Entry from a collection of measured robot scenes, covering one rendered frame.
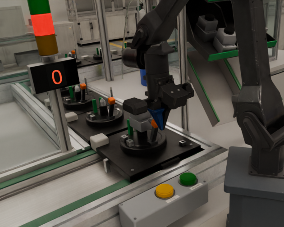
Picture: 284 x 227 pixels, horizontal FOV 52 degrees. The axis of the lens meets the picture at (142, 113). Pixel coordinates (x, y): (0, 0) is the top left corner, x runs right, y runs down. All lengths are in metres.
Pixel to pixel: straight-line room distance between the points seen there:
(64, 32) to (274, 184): 7.83
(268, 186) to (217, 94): 0.49
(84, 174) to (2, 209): 0.23
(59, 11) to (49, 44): 10.64
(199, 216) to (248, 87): 0.38
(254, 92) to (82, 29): 9.32
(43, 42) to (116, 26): 9.34
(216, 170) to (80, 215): 0.39
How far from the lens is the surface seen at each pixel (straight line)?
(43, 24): 0.79
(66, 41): 8.23
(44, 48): 0.79
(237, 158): 0.63
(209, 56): 0.86
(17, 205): 0.84
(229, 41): 0.90
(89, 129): 1.02
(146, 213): 0.65
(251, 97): 0.53
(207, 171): 0.83
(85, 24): 9.77
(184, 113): 0.99
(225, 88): 1.01
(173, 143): 0.87
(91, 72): 2.04
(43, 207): 0.80
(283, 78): 2.28
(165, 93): 0.67
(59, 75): 0.81
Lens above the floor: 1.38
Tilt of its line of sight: 22 degrees down
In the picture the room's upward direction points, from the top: 5 degrees counter-clockwise
